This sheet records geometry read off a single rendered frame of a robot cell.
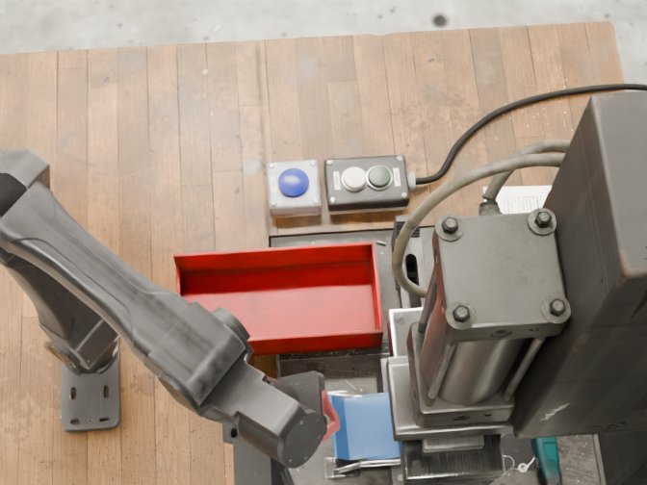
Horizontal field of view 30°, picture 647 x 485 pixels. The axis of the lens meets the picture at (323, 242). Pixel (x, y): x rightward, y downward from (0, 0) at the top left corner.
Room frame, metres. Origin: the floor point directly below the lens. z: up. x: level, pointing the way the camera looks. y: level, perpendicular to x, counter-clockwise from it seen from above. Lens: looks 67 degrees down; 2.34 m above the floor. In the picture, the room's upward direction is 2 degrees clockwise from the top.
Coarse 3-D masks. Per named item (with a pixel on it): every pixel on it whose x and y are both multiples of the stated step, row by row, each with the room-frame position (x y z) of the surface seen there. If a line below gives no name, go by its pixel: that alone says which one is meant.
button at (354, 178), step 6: (354, 168) 0.70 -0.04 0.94; (348, 174) 0.69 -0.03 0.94; (354, 174) 0.69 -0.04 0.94; (360, 174) 0.69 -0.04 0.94; (348, 180) 0.68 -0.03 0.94; (354, 180) 0.68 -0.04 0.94; (360, 180) 0.68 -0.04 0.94; (348, 186) 0.68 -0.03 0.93; (354, 186) 0.67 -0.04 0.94; (360, 186) 0.68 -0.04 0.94
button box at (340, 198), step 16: (544, 96) 0.83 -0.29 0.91; (496, 112) 0.81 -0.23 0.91; (336, 160) 0.72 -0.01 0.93; (352, 160) 0.72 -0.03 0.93; (368, 160) 0.72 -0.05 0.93; (384, 160) 0.72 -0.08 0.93; (400, 160) 0.72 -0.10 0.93; (448, 160) 0.73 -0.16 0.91; (336, 176) 0.69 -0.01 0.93; (400, 176) 0.70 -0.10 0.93; (432, 176) 0.70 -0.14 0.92; (336, 192) 0.67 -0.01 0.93; (352, 192) 0.67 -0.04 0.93; (368, 192) 0.67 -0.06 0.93; (384, 192) 0.67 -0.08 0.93; (400, 192) 0.67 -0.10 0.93; (336, 208) 0.65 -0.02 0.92; (352, 208) 0.65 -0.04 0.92; (368, 208) 0.66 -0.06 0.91; (384, 208) 0.66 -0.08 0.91; (400, 208) 0.66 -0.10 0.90
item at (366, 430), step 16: (336, 400) 0.37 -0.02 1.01; (352, 400) 0.38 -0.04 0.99; (368, 400) 0.38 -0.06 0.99; (384, 400) 0.38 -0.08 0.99; (352, 416) 0.36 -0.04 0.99; (368, 416) 0.36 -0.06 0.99; (384, 416) 0.36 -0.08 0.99; (336, 432) 0.33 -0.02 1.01; (352, 432) 0.34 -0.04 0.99; (368, 432) 0.34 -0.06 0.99; (384, 432) 0.34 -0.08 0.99; (336, 448) 0.31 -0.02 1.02; (352, 448) 0.32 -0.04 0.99; (368, 448) 0.32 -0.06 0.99; (384, 448) 0.32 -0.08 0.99
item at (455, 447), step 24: (408, 312) 0.43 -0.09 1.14; (408, 384) 0.34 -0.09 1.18; (408, 408) 0.32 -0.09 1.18; (408, 432) 0.29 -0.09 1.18; (432, 432) 0.29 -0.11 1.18; (456, 432) 0.30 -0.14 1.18; (480, 432) 0.30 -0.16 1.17; (504, 432) 0.30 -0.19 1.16; (408, 456) 0.28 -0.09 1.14; (432, 456) 0.28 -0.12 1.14; (456, 456) 0.28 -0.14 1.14; (480, 456) 0.28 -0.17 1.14; (408, 480) 0.26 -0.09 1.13; (432, 480) 0.26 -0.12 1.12; (456, 480) 0.26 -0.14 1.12; (480, 480) 0.26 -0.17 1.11
